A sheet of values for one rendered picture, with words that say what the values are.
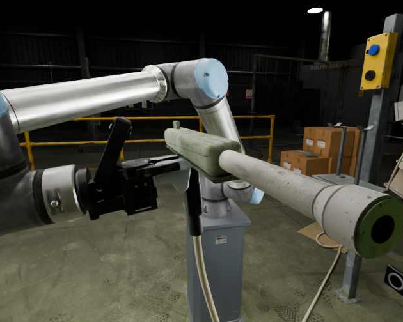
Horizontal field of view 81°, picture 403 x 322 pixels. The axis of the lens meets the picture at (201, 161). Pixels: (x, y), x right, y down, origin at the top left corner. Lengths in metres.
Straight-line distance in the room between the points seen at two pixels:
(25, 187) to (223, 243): 1.01
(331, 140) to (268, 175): 3.49
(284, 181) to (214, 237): 1.10
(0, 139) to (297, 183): 0.38
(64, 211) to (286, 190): 0.34
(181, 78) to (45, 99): 0.38
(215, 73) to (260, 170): 0.58
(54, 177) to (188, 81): 0.48
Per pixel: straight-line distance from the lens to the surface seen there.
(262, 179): 0.19
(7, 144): 0.43
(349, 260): 1.86
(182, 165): 0.41
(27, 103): 0.58
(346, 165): 3.97
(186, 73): 0.76
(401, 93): 9.88
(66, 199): 0.41
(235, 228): 1.27
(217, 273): 1.38
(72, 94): 0.62
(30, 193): 0.42
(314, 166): 3.56
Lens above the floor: 1.22
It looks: 13 degrees down
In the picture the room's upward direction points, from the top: straight up
